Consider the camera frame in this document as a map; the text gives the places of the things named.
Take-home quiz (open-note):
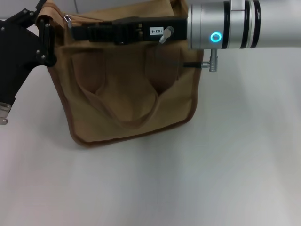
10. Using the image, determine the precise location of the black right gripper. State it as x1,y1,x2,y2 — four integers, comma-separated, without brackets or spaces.
114,17,189,45

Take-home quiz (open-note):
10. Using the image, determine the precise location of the silver zipper pull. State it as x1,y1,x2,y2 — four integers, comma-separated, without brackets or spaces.
63,14,73,28

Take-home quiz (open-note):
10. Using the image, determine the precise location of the khaki canvas food bag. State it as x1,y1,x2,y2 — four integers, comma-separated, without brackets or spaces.
35,0,204,149

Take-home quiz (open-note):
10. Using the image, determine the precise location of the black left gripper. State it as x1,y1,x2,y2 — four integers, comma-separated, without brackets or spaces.
0,0,57,106

